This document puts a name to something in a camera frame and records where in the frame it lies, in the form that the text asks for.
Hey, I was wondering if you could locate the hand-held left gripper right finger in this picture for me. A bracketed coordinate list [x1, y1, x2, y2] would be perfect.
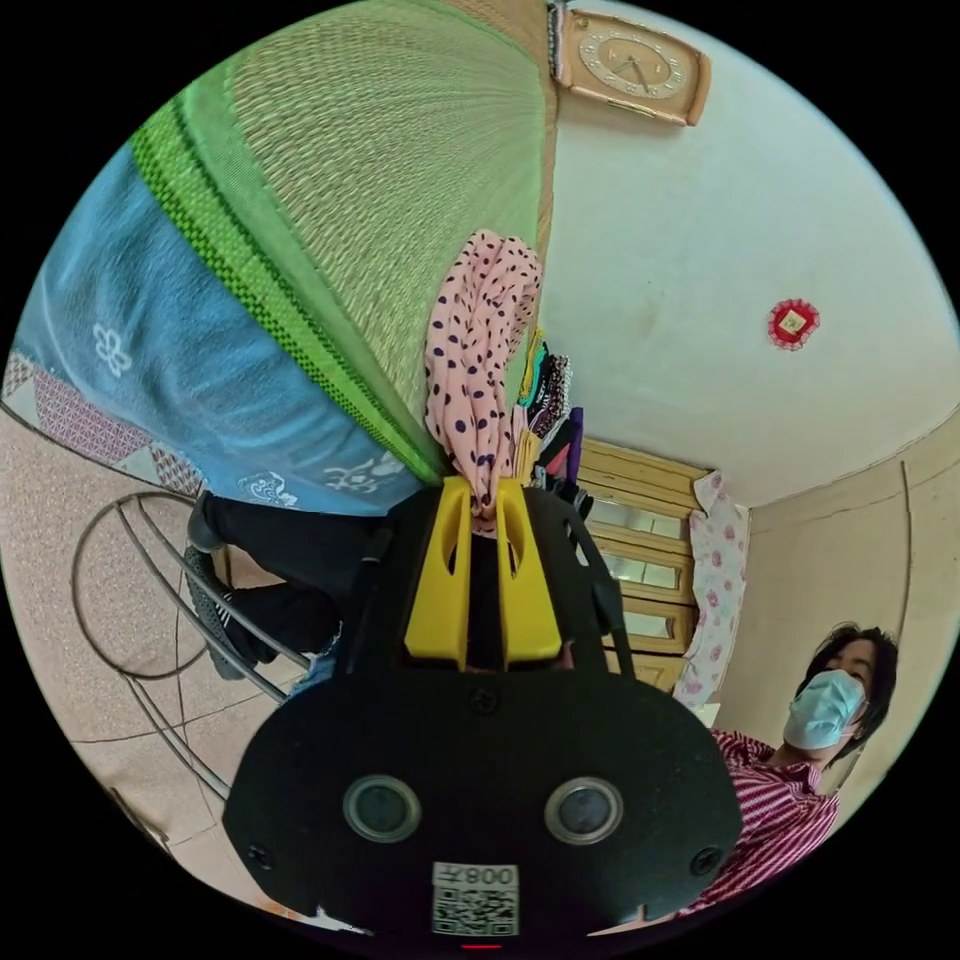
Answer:
[494, 476, 564, 673]

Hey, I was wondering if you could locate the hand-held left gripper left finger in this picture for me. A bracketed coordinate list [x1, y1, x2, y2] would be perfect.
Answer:
[403, 476, 475, 670]

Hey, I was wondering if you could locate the pink polka dot shirt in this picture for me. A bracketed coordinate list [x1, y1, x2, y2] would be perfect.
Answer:
[422, 228, 545, 538]

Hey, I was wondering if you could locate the wooden cupboard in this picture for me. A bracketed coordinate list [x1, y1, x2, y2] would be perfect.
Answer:
[575, 437, 715, 696]

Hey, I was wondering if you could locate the pile of clothes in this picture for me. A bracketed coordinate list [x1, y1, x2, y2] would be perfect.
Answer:
[514, 328, 595, 519]

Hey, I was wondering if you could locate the floral curtain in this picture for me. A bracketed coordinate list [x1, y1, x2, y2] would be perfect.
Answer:
[673, 470, 752, 708]

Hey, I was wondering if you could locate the person's body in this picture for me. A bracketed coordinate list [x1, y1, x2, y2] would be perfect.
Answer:
[182, 491, 902, 921]

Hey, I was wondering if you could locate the metal wire stand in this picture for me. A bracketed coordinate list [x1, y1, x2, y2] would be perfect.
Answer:
[70, 490, 318, 805]

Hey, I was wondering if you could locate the red wall ornament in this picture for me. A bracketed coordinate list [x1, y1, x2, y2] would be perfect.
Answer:
[765, 297, 822, 352]

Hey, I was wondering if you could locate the pink wall clock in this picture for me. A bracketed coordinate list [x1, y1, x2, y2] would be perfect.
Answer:
[550, 5, 713, 128]

